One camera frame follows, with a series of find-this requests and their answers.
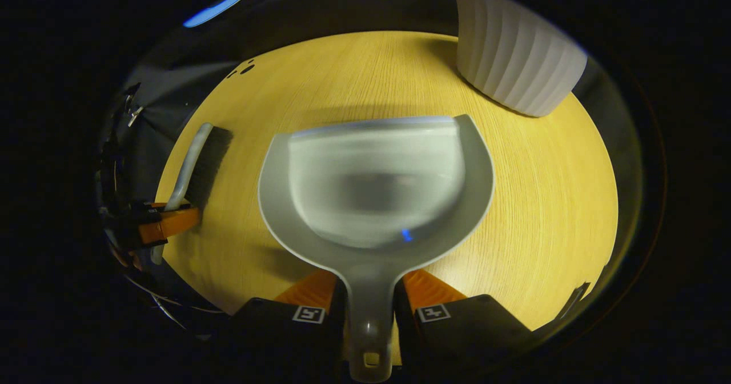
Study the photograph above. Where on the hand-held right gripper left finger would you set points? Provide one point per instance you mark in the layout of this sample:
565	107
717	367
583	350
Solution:
338	332

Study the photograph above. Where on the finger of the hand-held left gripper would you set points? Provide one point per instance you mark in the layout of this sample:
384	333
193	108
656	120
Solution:
171	225
165	206

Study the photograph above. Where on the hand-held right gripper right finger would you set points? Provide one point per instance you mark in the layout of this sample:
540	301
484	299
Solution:
402	332

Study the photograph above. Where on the small white broom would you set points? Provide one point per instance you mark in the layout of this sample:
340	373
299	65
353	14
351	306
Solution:
191	161

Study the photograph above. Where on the grey white dustpan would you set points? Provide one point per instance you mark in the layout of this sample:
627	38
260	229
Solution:
371	190

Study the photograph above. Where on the white ribbed garbage bin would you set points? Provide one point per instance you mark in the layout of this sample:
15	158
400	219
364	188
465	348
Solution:
514	52

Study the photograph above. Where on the wooden desktop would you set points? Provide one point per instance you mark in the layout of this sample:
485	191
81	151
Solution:
542	201

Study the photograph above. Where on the white backdrop clip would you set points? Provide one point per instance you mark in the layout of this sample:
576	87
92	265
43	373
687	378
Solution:
135	115

